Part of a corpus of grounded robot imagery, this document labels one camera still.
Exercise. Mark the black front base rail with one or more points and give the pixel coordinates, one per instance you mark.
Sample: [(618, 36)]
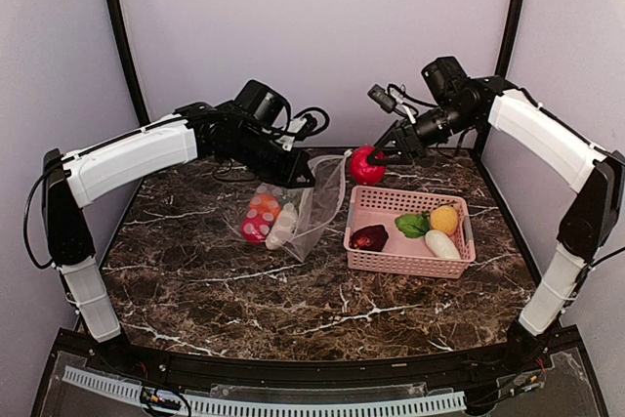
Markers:
[(557, 380)]

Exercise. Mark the red toy apple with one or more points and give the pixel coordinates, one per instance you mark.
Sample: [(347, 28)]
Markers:
[(256, 226)]

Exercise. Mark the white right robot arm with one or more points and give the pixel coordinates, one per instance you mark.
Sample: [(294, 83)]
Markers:
[(592, 175)]

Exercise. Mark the green toy leaf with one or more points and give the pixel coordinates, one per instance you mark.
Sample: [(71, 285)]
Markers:
[(413, 226)]

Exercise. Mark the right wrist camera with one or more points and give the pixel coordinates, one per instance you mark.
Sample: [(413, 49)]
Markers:
[(444, 78)]

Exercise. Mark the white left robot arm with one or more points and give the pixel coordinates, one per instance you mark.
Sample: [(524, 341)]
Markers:
[(73, 181)]

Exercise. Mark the clear zip top bag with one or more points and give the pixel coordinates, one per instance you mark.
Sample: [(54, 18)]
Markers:
[(316, 206)]

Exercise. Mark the orange toy fruit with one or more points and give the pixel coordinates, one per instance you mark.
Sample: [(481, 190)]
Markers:
[(265, 203)]

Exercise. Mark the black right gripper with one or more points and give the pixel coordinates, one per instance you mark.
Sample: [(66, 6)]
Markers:
[(406, 139)]

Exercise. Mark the black right corner post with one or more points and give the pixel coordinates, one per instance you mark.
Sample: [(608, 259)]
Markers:
[(509, 36)]

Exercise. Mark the white toy radish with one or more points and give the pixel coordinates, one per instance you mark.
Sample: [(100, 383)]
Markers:
[(441, 245)]

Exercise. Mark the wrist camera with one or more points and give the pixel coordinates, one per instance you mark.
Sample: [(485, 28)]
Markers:
[(260, 101), (444, 78)]

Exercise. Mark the black corner frame post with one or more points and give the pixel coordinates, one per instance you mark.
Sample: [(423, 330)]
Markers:
[(126, 59)]

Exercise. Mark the yellow toy pear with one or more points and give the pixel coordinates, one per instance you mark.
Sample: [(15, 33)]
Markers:
[(445, 219)]

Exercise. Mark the dark purple toy vegetable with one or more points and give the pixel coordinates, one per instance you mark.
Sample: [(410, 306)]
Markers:
[(371, 238)]

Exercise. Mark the red toy pomegranate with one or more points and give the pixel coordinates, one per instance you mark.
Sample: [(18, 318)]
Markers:
[(362, 171)]

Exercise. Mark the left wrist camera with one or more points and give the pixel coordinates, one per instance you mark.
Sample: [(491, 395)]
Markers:
[(260, 101)]

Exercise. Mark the white slotted cable duct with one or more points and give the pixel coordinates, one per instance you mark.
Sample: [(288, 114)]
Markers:
[(231, 400)]

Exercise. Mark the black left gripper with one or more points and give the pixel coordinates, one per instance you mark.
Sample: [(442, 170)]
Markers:
[(301, 161)]

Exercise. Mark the pink perforated plastic basket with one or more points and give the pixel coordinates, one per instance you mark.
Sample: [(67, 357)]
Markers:
[(372, 206)]

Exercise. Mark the white toy cabbage with leaves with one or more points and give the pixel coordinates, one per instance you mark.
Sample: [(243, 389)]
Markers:
[(283, 228)]

